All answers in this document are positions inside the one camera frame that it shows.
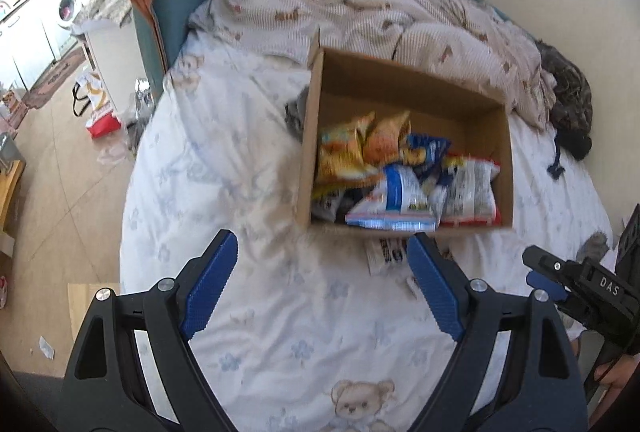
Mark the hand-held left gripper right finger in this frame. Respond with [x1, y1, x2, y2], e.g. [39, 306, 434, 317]
[407, 232, 588, 432]

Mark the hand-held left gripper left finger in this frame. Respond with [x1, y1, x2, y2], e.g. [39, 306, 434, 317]
[62, 229, 239, 432]

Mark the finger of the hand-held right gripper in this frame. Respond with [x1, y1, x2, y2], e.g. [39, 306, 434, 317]
[522, 246, 582, 303]

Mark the small white dark-print packet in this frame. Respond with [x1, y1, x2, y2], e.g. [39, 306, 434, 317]
[365, 237, 408, 275]

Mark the white blue snack bag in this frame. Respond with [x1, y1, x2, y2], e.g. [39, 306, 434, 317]
[345, 164, 436, 231]

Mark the large white red snack bag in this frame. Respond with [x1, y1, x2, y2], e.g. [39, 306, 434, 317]
[440, 154, 502, 227]

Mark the dark snack packet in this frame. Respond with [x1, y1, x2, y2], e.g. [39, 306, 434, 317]
[311, 184, 361, 223]

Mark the blue snack packet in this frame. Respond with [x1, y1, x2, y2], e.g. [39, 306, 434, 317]
[402, 134, 451, 177]

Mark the orange yellow snack packet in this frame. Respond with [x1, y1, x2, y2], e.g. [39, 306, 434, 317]
[362, 110, 412, 165]

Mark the brown cardboard box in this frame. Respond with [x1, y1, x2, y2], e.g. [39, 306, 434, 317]
[295, 29, 516, 233]

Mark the person's right hand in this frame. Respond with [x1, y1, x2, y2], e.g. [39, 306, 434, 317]
[602, 352, 640, 390]

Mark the grey furry item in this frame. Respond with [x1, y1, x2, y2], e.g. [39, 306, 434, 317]
[575, 232, 611, 263]

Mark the white floral bed sheet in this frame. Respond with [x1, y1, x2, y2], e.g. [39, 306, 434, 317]
[120, 42, 616, 432]

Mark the dark patterned cloth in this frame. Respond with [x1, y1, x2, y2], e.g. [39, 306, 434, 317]
[535, 39, 596, 163]

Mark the wooden table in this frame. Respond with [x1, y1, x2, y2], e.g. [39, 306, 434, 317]
[0, 159, 26, 237]

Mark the white cabinet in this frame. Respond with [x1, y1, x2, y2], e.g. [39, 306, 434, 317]
[82, 19, 143, 113]

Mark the patterned rug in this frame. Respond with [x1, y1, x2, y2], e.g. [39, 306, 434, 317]
[22, 46, 86, 110]

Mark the small printed carton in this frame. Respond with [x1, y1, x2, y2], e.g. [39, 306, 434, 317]
[0, 92, 28, 127]

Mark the beige printed blanket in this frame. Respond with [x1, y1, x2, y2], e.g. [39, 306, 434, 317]
[187, 0, 558, 133]

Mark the white washing machine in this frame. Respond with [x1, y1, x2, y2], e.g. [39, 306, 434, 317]
[50, 0, 88, 30]

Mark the black cord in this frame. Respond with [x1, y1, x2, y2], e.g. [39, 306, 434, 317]
[546, 137, 566, 180]

